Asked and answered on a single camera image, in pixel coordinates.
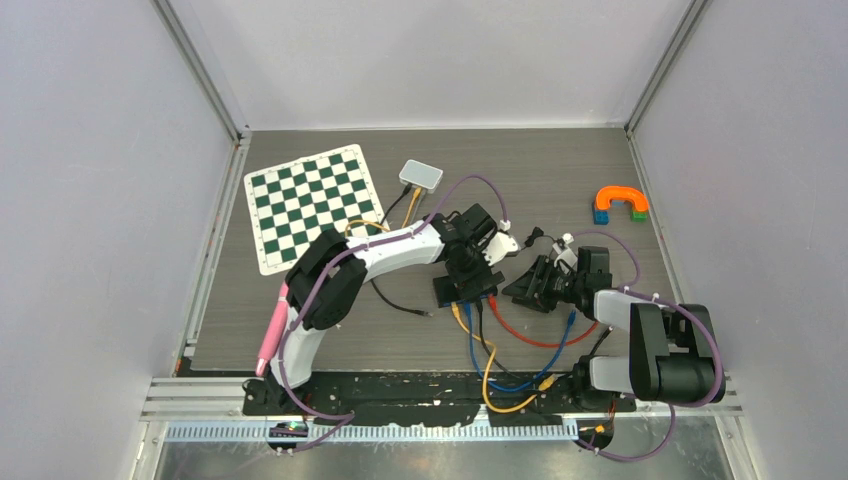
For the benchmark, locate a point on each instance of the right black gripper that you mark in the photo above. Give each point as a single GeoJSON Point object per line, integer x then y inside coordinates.
{"type": "Point", "coordinates": [526, 290]}

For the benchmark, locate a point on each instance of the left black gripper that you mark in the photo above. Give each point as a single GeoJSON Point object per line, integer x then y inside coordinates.
{"type": "Point", "coordinates": [469, 285]}

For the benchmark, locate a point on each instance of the black network switch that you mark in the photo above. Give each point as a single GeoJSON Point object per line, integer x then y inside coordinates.
{"type": "Point", "coordinates": [445, 289]}

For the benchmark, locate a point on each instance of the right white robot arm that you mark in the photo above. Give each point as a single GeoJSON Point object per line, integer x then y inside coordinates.
{"type": "Point", "coordinates": [671, 356]}

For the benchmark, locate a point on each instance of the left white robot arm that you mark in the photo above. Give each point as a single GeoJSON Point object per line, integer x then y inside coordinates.
{"type": "Point", "coordinates": [319, 291]}

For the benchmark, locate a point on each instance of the blue toy block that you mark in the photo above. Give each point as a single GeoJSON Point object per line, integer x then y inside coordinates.
{"type": "Point", "coordinates": [600, 214]}

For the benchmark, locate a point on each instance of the white router box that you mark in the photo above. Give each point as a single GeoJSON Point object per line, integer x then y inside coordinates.
{"type": "Point", "coordinates": [420, 175]}

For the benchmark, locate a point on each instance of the orange arch toy block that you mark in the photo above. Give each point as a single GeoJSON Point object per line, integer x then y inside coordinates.
{"type": "Point", "coordinates": [609, 194]}

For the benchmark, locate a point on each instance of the green toy block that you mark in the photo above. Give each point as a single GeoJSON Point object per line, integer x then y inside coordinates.
{"type": "Point", "coordinates": [639, 216]}

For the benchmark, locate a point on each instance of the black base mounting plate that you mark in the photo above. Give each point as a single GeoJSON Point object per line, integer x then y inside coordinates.
{"type": "Point", "coordinates": [438, 399]}

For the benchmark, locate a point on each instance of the pink marker pen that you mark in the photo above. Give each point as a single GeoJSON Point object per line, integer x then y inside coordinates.
{"type": "Point", "coordinates": [274, 332]}

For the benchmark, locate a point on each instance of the green white chessboard mat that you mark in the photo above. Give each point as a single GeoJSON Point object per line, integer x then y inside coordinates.
{"type": "Point", "coordinates": [291, 204]}

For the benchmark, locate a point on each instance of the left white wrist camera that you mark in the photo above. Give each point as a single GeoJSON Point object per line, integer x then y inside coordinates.
{"type": "Point", "coordinates": [500, 246]}

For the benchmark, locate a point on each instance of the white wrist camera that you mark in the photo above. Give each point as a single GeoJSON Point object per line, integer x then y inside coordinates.
{"type": "Point", "coordinates": [500, 246]}
{"type": "Point", "coordinates": [563, 251]}

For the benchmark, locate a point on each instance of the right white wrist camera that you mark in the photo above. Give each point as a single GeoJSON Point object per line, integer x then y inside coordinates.
{"type": "Point", "coordinates": [563, 251]}

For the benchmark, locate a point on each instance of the black power adapter with cord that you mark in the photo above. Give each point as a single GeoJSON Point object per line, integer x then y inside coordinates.
{"type": "Point", "coordinates": [536, 234]}

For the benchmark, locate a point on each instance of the aluminium frame rail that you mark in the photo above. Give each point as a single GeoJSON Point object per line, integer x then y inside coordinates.
{"type": "Point", "coordinates": [230, 397]}

